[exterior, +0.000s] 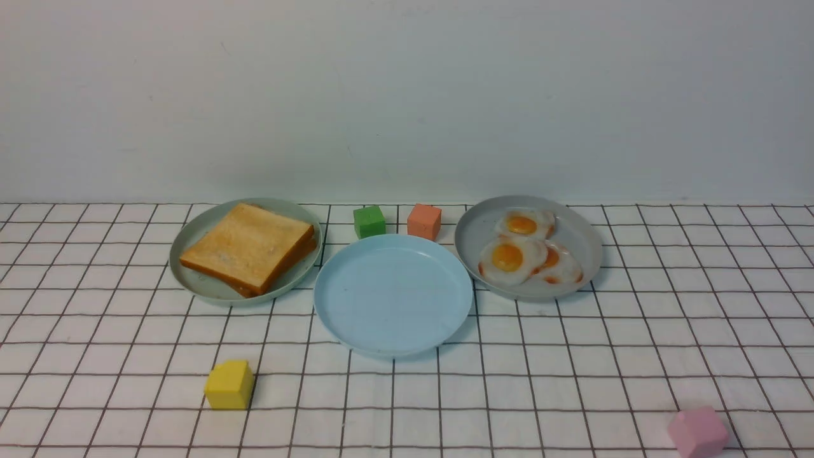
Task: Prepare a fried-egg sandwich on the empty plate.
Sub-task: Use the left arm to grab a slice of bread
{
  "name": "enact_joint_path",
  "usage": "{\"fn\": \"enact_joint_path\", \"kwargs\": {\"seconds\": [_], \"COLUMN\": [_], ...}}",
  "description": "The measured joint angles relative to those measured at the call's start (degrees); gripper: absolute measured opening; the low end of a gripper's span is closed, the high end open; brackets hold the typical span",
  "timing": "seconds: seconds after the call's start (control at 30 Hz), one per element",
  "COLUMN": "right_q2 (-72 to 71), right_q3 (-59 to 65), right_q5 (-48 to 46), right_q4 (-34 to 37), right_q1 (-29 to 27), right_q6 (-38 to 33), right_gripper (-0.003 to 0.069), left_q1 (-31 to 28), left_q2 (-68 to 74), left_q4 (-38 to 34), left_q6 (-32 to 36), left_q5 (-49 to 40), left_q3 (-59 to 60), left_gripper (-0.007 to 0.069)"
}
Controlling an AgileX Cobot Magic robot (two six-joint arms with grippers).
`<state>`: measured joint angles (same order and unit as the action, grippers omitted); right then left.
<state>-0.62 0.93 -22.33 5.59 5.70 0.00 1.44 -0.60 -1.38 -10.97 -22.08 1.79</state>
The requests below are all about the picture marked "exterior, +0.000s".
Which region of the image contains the fried egg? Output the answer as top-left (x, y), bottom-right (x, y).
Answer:
top-left (478, 235), bottom-right (548, 286)
top-left (531, 240), bottom-right (583, 285)
top-left (495, 208), bottom-right (557, 240)

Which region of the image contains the toast slice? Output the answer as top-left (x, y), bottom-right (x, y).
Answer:
top-left (179, 201), bottom-right (318, 293)
top-left (227, 239), bottom-right (317, 298)

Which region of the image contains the orange cube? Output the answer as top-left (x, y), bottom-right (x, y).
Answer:
top-left (407, 203), bottom-right (442, 242)

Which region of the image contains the green cube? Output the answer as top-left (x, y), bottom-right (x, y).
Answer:
top-left (354, 205), bottom-right (387, 240)

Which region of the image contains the light blue plate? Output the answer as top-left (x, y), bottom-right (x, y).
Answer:
top-left (314, 234), bottom-right (476, 359)

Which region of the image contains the grey plate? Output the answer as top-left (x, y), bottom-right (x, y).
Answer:
top-left (455, 195), bottom-right (603, 302)

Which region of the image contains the pale green plate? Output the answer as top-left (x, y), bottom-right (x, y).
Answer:
top-left (169, 198), bottom-right (323, 307)

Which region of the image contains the yellow block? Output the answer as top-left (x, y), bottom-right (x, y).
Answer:
top-left (204, 359), bottom-right (256, 410)

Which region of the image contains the pink block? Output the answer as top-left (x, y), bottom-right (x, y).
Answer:
top-left (668, 406), bottom-right (730, 457)

